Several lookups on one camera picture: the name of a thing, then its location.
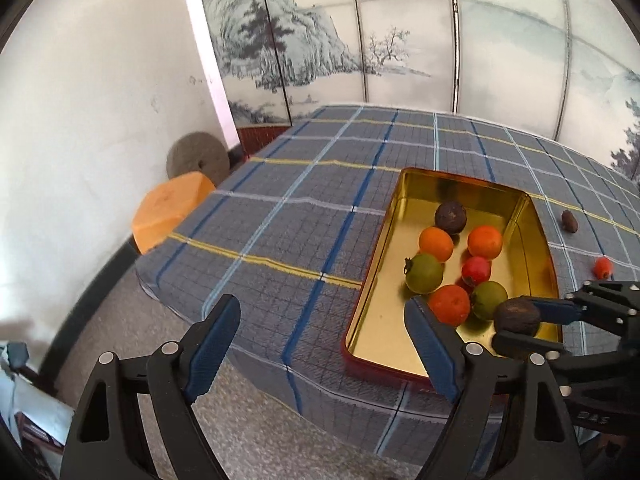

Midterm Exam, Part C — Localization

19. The blue grey plaid tablecloth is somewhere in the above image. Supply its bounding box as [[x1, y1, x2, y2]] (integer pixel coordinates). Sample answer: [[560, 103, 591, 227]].
[[135, 104, 640, 461]]

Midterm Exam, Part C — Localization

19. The grey round millstone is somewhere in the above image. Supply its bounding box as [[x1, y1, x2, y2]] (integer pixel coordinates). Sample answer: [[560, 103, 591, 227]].
[[166, 131, 232, 188]]

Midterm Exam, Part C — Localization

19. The painted landscape folding screen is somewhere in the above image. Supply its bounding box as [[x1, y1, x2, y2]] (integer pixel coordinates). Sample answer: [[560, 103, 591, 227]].
[[195, 0, 640, 183]]

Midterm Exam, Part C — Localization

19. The large dark purple mangosteen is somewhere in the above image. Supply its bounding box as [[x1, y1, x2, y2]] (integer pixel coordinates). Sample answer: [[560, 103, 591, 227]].
[[434, 201, 468, 235]]

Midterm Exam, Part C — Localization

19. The orange yellow hexagonal stool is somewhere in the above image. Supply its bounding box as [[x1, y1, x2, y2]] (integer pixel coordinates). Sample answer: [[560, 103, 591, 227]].
[[132, 171, 217, 256]]

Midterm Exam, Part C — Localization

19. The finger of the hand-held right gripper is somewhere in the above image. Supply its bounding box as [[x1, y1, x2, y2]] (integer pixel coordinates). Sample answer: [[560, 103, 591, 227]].
[[492, 330, 640, 387], [527, 280, 640, 341]]

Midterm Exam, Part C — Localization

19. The green tomato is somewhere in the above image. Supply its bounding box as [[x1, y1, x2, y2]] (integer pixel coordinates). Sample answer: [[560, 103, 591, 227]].
[[471, 280, 509, 321], [404, 253, 445, 294]]

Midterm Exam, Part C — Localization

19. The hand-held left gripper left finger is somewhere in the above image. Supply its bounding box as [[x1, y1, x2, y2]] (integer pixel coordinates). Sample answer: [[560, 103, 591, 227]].
[[60, 294, 242, 480]]

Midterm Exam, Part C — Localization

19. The dark printed box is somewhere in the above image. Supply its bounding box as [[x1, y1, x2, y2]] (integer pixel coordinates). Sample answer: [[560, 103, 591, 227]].
[[15, 410, 68, 480]]

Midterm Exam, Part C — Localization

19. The red and gold tin box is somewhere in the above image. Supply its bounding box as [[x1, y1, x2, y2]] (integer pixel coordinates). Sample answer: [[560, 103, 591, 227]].
[[341, 167, 561, 393]]

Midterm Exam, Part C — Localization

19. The dark red wooden base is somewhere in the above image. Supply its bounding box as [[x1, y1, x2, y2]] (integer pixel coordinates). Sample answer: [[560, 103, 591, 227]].
[[235, 122, 293, 161]]

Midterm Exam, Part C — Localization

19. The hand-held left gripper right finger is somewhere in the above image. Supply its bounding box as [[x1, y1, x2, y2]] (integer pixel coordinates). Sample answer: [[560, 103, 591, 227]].
[[404, 296, 585, 480]]

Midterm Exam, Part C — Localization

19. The orange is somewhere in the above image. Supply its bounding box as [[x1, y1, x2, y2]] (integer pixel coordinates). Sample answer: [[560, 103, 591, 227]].
[[467, 225, 504, 260], [427, 284, 472, 326], [418, 227, 455, 262]]

